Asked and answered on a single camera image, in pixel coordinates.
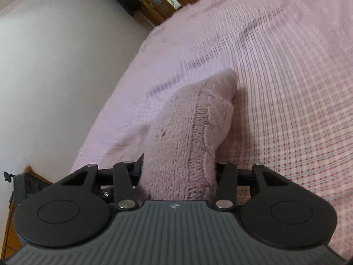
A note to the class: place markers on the wooden nightstand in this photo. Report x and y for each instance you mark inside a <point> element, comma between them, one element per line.
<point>15,226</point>

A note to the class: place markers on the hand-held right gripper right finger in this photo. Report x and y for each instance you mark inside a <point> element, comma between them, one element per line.
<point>224,176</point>

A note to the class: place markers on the pink knitted sweater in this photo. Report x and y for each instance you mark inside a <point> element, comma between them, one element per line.
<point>190,132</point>

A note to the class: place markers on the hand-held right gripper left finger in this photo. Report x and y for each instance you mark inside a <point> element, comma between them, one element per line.
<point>138,168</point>

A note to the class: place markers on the wooden cabinet with glass doors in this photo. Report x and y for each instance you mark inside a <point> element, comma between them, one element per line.
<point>162,0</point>

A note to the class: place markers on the pink checked bedspread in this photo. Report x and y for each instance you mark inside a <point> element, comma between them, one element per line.
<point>275,69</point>

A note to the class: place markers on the dark grey device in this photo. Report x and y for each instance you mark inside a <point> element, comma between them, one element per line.
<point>26,187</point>

